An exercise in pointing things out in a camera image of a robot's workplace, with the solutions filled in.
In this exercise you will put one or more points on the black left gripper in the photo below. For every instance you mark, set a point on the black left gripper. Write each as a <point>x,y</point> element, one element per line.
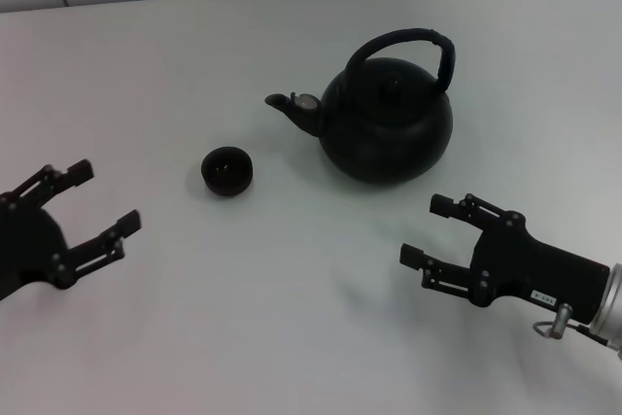
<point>34,245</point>

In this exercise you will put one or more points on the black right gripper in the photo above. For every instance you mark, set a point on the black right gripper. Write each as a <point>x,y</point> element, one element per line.
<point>532,266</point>

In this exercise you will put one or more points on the black iron teapot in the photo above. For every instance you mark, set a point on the black iron teapot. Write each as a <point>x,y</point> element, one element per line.
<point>389,133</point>

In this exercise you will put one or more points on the dark brown teacup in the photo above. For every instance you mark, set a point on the dark brown teacup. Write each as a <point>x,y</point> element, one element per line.
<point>227,172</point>

